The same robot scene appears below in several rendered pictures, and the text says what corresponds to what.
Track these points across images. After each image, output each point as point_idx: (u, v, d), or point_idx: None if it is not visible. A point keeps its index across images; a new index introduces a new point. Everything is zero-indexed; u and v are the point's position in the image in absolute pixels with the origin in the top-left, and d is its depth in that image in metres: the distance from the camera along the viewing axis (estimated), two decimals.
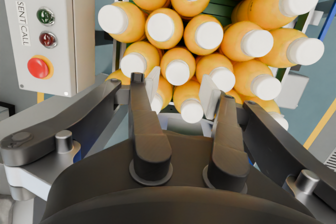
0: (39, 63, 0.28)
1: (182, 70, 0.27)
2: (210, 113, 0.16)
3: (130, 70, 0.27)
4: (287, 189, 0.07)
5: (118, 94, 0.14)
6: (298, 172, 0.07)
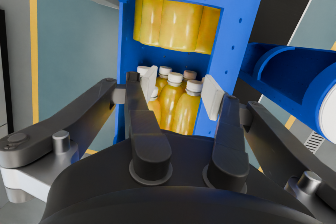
0: None
1: None
2: (213, 114, 0.16)
3: None
4: (289, 190, 0.07)
5: (113, 93, 0.14)
6: (301, 173, 0.07)
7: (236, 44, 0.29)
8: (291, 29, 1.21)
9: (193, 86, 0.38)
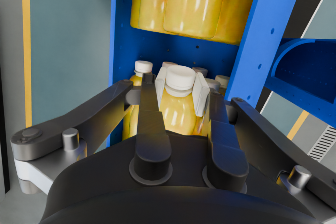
0: None
1: None
2: (199, 110, 0.16)
3: None
4: (282, 186, 0.07)
5: (130, 95, 0.14)
6: (290, 168, 0.08)
7: (276, 26, 0.20)
8: (304, 23, 1.12)
9: None
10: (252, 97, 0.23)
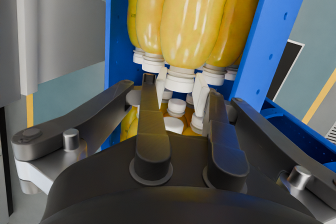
0: None
1: None
2: (199, 110, 0.16)
3: None
4: (281, 186, 0.07)
5: (130, 95, 0.14)
6: (290, 168, 0.08)
7: None
8: (282, 75, 1.23)
9: None
10: None
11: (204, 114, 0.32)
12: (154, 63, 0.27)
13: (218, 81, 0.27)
